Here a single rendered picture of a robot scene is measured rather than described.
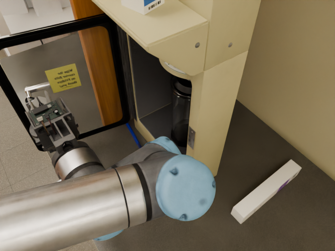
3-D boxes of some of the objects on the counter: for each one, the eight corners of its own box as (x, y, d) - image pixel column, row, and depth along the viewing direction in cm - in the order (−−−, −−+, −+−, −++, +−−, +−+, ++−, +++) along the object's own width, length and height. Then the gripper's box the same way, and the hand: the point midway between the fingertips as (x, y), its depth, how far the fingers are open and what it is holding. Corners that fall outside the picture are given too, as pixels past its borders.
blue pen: (128, 123, 106) (128, 121, 105) (144, 152, 98) (143, 150, 97) (125, 124, 105) (125, 122, 105) (141, 153, 97) (140, 151, 97)
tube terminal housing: (189, 98, 114) (213, -191, 55) (249, 154, 97) (375, -178, 38) (134, 126, 105) (92, -186, 46) (189, 193, 88) (235, -165, 29)
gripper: (90, 131, 51) (47, 67, 62) (40, 156, 47) (4, 84, 58) (99, 159, 57) (59, 96, 68) (55, 182, 54) (20, 113, 65)
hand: (40, 103), depth 65 cm, fingers closed
